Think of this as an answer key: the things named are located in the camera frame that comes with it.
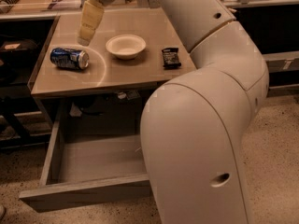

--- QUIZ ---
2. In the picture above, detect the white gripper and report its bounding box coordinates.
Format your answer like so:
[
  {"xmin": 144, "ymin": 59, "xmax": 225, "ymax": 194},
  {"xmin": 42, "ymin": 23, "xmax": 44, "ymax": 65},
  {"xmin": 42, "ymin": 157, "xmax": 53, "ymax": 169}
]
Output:
[{"xmin": 78, "ymin": 0, "xmax": 115, "ymax": 46}]

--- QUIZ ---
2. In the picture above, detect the blue pepsi can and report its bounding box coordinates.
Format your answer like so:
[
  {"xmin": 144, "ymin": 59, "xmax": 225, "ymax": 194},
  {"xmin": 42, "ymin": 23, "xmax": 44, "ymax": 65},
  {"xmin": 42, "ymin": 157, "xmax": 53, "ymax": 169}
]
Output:
[{"xmin": 50, "ymin": 48, "xmax": 89, "ymax": 70}]

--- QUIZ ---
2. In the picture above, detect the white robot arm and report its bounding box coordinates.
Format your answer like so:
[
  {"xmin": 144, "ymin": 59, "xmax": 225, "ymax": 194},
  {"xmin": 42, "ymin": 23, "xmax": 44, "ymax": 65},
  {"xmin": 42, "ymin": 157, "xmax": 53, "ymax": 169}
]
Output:
[{"xmin": 140, "ymin": 0, "xmax": 269, "ymax": 224}]

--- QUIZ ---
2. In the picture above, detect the grey cabinet with steel top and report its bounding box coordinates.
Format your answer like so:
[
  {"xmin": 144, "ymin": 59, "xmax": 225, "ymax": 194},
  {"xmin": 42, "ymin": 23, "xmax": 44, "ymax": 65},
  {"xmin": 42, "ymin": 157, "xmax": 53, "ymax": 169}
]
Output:
[{"xmin": 27, "ymin": 7, "xmax": 198, "ymax": 129}]

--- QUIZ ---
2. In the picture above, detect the open grey top drawer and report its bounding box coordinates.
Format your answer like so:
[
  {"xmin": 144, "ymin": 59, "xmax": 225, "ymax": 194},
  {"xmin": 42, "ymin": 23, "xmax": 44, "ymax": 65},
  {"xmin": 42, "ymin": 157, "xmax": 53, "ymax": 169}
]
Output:
[{"xmin": 19, "ymin": 100, "xmax": 153, "ymax": 213}]

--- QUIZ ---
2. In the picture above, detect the white paper bowl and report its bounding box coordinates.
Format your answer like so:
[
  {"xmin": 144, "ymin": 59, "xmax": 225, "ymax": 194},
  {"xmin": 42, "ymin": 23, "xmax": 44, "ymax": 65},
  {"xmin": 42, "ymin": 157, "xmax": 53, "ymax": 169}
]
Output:
[{"xmin": 106, "ymin": 35, "xmax": 146, "ymax": 60}]

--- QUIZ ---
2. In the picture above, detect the black bag on shelf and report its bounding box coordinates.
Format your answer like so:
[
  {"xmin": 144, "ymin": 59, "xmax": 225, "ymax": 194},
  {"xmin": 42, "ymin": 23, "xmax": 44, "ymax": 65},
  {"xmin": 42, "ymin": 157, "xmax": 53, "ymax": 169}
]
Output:
[{"xmin": 0, "ymin": 39, "xmax": 38, "ymax": 67}]

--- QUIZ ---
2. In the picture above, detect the black snack bar packet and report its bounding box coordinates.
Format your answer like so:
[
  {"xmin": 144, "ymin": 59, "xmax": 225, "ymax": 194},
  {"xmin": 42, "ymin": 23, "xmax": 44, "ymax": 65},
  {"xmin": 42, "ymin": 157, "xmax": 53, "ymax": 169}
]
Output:
[{"xmin": 162, "ymin": 48, "xmax": 181, "ymax": 69}]

